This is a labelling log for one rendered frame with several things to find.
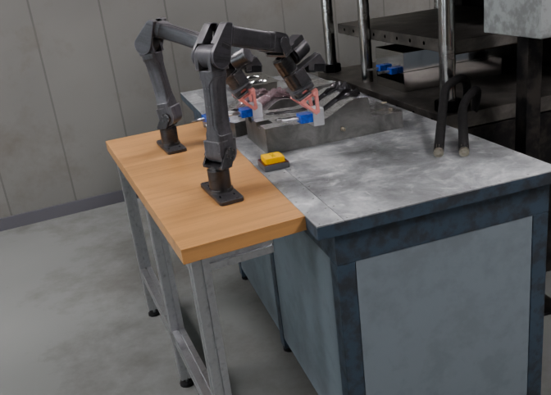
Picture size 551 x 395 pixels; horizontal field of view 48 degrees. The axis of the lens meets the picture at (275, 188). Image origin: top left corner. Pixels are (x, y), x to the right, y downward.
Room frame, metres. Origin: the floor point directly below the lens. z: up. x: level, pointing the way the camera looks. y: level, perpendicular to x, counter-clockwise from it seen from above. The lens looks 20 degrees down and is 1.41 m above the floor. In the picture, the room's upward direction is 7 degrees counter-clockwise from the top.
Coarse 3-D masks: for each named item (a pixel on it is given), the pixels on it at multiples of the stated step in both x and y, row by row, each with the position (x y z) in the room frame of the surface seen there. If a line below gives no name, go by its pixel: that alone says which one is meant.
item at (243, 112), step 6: (252, 102) 2.16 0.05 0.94; (258, 102) 2.16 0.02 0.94; (240, 108) 2.15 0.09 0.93; (246, 108) 2.14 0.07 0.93; (258, 108) 2.13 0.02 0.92; (234, 114) 2.13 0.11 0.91; (240, 114) 2.14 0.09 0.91; (246, 114) 2.13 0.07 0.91; (252, 114) 2.13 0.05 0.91; (258, 114) 2.14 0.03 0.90
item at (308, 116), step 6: (300, 114) 1.88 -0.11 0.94; (306, 114) 1.88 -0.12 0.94; (312, 114) 1.88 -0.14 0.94; (318, 114) 1.88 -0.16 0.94; (282, 120) 1.87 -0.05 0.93; (288, 120) 1.87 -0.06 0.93; (294, 120) 1.88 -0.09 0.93; (300, 120) 1.87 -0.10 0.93; (306, 120) 1.87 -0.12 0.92; (312, 120) 1.88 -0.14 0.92; (318, 120) 1.88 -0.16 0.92; (324, 120) 1.89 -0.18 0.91
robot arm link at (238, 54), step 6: (234, 48) 2.09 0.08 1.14; (240, 48) 2.08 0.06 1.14; (246, 48) 2.10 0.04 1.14; (234, 54) 2.09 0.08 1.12; (240, 54) 2.07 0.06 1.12; (246, 54) 2.08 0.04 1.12; (252, 54) 2.12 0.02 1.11; (234, 60) 2.08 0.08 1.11; (240, 60) 2.07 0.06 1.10; (246, 60) 2.07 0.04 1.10; (252, 60) 2.10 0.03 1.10; (234, 66) 2.09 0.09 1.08; (240, 66) 2.10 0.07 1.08
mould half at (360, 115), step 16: (352, 96) 2.09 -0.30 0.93; (336, 112) 2.03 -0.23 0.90; (352, 112) 2.05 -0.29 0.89; (368, 112) 2.07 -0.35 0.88; (384, 112) 2.11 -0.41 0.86; (400, 112) 2.10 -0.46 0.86; (256, 128) 2.08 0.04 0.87; (272, 128) 1.97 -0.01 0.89; (288, 128) 1.99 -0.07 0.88; (304, 128) 2.00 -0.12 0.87; (320, 128) 2.02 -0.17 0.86; (336, 128) 2.03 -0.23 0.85; (352, 128) 2.05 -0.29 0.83; (368, 128) 2.06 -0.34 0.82; (384, 128) 2.08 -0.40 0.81; (256, 144) 2.11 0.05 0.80; (272, 144) 1.97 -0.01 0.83; (288, 144) 1.99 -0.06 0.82; (304, 144) 2.00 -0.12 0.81
